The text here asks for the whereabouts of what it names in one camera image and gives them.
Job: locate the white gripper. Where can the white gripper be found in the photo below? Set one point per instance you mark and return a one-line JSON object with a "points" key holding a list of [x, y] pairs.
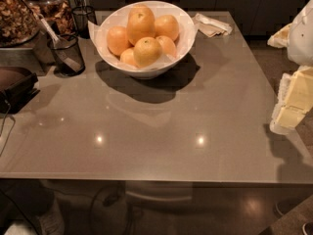
{"points": [[301, 38]]}

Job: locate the large top orange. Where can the large top orange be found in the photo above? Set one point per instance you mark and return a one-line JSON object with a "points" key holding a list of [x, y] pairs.
{"points": [[141, 23]]}

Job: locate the right front orange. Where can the right front orange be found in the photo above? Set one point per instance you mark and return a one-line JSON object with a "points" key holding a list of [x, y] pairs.
{"points": [[168, 45]]}

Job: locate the right back orange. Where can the right back orange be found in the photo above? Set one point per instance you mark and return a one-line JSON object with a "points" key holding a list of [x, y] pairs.
{"points": [[167, 25]]}

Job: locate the front yellowish orange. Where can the front yellowish orange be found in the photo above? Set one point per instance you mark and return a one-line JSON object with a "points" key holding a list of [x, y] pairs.
{"points": [[146, 51]]}

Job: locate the small bottom left orange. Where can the small bottom left orange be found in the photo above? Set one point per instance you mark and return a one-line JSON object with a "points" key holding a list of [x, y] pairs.
{"points": [[127, 57]]}

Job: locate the white ceramic bowl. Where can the white ceramic bowl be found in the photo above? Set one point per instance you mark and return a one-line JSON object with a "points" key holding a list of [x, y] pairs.
{"points": [[146, 71]]}

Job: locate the folded paper napkins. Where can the folded paper napkins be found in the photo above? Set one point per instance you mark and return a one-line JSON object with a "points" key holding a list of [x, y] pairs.
{"points": [[211, 27]]}

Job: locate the black mesh cup back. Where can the black mesh cup back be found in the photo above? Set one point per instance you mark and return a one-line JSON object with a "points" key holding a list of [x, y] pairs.
{"points": [[82, 16]]}

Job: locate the black mesh cup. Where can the black mesh cup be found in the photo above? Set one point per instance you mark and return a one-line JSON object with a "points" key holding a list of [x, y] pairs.
{"points": [[67, 55], [82, 16]]}

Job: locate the metal scoop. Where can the metal scoop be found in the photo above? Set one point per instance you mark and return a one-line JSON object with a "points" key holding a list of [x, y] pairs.
{"points": [[54, 36]]}

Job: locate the black mesh cup front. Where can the black mesh cup front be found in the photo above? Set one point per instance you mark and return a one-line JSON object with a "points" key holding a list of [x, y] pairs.
{"points": [[67, 55]]}

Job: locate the dark brown tray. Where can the dark brown tray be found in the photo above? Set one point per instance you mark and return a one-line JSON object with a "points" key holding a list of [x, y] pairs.
{"points": [[16, 88]]}

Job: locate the large glass snack jar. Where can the large glass snack jar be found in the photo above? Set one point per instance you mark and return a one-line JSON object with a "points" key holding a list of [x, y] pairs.
{"points": [[17, 23]]}

